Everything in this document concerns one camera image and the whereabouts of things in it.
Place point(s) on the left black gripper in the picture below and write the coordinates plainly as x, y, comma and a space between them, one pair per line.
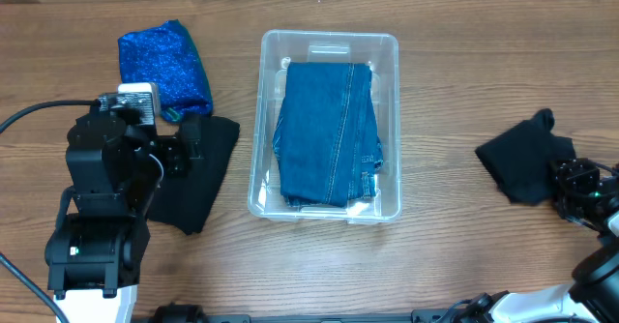
175, 154

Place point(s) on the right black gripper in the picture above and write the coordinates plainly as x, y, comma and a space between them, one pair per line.
574, 173

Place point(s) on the long black cloth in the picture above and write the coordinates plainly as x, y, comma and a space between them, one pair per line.
186, 202

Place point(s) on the blue denim jeans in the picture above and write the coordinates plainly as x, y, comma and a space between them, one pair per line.
326, 139

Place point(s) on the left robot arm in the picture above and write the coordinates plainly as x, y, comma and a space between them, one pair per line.
118, 164

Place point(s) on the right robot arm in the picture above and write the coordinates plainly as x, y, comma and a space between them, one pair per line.
592, 296

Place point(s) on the shiny blue sequin cloth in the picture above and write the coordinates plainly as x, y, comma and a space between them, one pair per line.
167, 56

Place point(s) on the clear plastic storage bin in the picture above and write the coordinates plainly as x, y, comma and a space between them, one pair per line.
278, 49

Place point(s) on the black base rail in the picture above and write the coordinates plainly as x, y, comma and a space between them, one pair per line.
195, 314

